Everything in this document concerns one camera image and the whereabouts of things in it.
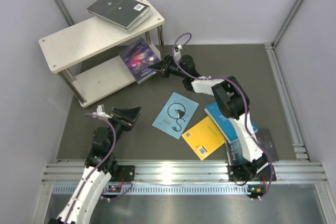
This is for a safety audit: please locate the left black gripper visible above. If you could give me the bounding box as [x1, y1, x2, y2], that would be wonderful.
[107, 105, 142, 151]

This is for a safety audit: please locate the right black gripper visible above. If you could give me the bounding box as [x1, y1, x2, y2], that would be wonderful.
[148, 54, 187, 79]

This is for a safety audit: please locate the purple Robinson Crusoe book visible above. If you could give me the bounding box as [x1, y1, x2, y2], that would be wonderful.
[119, 38, 161, 84]

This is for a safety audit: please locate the light blue cat book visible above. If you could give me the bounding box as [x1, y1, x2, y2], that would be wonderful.
[152, 92, 199, 139]

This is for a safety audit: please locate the pale green book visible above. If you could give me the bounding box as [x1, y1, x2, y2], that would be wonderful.
[117, 0, 152, 31]

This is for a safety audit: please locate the black shiny book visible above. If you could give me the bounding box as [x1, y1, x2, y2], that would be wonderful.
[87, 0, 152, 31]

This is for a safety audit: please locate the blue paperback book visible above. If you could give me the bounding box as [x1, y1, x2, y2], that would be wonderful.
[204, 102, 258, 143]

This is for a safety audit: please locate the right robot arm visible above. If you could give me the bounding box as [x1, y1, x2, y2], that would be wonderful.
[149, 55, 269, 180]

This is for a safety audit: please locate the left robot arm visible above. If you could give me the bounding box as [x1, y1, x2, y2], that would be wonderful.
[48, 105, 142, 223]

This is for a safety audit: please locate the white two-tier shelf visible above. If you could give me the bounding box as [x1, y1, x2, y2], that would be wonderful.
[39, 7, 165, 108]

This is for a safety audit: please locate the yellow book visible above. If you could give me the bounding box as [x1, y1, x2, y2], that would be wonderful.
[182, 116, 225, 161]

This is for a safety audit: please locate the dark blue castle book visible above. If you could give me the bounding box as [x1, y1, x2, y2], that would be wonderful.
[225, 129, 279, 166]

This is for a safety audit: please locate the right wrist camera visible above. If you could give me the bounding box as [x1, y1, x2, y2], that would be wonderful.
[173, 45, 183, 62]

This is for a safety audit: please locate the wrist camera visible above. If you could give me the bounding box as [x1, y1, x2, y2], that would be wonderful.
[173, 45, 183, 62]
[93, 104, 112, 119]

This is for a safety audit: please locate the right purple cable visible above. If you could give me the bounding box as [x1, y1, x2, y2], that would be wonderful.
[173, 33, 275, 201]

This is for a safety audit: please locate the purple cable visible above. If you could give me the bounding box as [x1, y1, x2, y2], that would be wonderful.
[173, 33, 275, 201]
[64, 112, 133, 224]

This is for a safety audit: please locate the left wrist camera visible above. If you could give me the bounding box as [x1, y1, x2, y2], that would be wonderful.
[93, 104, 112, 119]

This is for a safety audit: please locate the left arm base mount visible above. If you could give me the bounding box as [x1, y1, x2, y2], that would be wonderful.
[109, 165, 135, 183]

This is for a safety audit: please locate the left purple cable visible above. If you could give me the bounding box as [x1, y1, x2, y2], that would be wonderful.
[64, 112, 133, 224]

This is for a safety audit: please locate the slotted cable duct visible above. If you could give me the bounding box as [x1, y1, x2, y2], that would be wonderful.
[52, 184, 253, 196]

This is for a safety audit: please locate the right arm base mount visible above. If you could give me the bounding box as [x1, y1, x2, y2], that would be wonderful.
[228, 162, 277, 185]

